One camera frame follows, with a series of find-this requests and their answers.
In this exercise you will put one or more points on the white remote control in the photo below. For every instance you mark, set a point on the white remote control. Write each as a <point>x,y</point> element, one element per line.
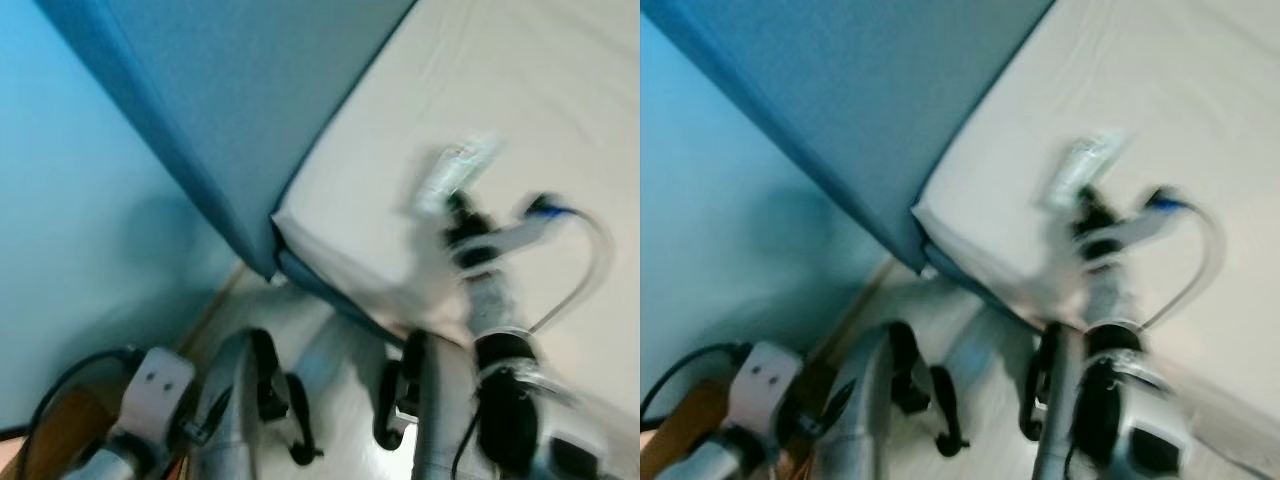
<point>1085,165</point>
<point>455,170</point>

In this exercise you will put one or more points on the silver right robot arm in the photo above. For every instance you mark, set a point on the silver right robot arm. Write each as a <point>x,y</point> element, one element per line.
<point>1120,400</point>
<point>510,400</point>

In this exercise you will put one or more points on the blue bed base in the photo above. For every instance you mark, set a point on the blue bed base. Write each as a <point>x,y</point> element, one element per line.
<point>330,295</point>
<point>975,290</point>

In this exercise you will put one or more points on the silver robot right leg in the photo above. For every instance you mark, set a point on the silver robot right leg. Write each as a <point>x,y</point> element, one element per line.
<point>1060,420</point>
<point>440,420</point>

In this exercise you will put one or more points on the blue upholstered headboard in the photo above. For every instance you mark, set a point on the blue upholstered headboard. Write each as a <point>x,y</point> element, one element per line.
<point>250,100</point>
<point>870,100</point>

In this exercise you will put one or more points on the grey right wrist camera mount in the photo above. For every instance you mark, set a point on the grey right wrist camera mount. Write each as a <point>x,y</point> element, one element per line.
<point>525,235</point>
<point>1150,228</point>

